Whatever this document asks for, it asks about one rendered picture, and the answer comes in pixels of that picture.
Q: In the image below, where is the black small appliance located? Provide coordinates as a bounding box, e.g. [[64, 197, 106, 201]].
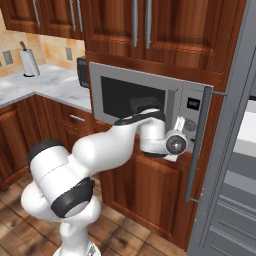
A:
[[76, 55, 91, 89]]

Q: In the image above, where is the wooden wall cupboard door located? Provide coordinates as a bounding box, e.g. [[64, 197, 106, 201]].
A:
[[83, 0, 143, 63], [141, 0, 246, 73], [0, 0, 46, 35], [43, 0, 77, 40]]

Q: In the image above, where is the grey wall outlet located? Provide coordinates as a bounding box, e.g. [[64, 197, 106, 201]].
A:
[[2, 49, 15, 66], [65, 47, 74, 62]]

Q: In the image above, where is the grey cupboard handle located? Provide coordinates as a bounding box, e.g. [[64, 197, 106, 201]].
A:
[[68, 0, 77, 33], [31, 0, 42, 29], [144, 0, 153, 50], [131, 0, 140, 48], [76, 0, 84, 34]]

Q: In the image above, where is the grey microwave oven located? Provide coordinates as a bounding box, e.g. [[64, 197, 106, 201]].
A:
[[88, 61, 215, 156]]

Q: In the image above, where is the grey drawer handle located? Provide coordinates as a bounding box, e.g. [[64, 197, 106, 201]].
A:
[[68, 114, 87, 124]]

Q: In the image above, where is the wooden base cupboard door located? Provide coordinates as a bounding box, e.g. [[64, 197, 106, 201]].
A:
[[63, 128, 101, 154], [0, 103, 32, 190], [31, 95, 63, 149], [99, 146, 202, 250]]

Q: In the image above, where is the grey microwave door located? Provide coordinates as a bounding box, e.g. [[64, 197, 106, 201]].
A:
[[88, 61, 184, 135]]

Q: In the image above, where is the grey fridge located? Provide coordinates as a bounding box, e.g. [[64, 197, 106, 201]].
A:
[[186, 0, 256, 256]]

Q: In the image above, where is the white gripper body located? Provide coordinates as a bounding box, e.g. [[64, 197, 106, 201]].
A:
[[162, 153, 180, 164]]

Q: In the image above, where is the wooden drawer front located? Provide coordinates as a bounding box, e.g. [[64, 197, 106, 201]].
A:
[[60, 103, 95, 132]]

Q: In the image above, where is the white paper towel roll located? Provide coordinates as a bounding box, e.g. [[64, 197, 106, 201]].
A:
[[18, 40, 41, 78]]

